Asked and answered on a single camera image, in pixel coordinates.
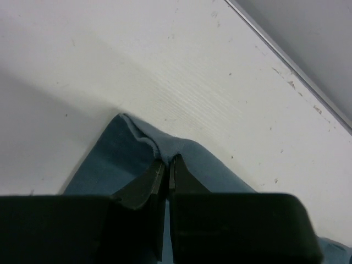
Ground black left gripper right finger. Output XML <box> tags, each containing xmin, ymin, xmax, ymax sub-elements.
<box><xmin>169</xmin><ymin>155</ymin><xmax>322</xmax><ymax>263</ymax></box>

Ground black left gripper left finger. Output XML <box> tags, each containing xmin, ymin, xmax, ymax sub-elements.
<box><xmin>1</xmin><ymin>160</ymin><xmax>166</xmax><ymax>263</ymax></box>

